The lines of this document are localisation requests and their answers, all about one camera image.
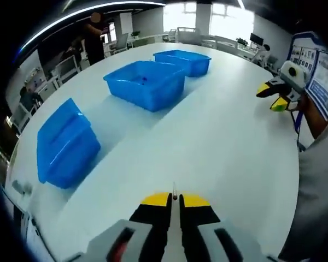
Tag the white ceiling light strip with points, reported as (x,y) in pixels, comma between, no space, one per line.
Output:
(71,21)

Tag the blue-framed wall poster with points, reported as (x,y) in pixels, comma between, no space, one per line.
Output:
(321,82)

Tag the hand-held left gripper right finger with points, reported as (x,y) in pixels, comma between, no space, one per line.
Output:
(229,243)

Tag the grey rounded object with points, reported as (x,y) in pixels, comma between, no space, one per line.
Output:
(22,187)

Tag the blue plastic bin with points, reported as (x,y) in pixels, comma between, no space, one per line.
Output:
(199,66)
(65,152)
(153,92)

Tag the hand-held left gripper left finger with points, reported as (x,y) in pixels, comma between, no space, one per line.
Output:
(112,243)

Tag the person's torso in grey shirt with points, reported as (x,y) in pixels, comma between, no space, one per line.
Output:
(317,191)

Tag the black desk monitor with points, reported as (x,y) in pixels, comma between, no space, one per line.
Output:
(257,38)

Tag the small potted plant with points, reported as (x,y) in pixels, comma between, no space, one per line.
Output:
(242,41)
(135,34)

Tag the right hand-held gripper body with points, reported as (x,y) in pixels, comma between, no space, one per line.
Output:
(296,82)

